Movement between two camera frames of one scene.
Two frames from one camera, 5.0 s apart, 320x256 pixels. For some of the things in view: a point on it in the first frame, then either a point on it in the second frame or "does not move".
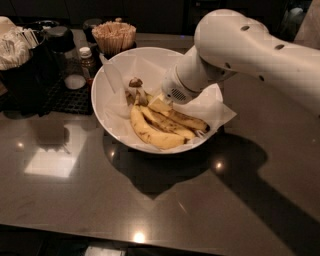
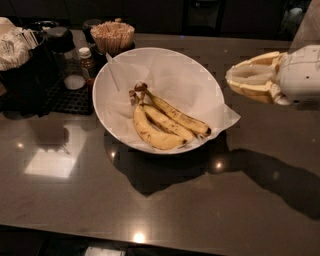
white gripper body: (174, 89) -> (301, 76)
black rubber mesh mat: (61, 98) does not move
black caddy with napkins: (30, 71) does not move
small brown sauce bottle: (88, 64) does not move
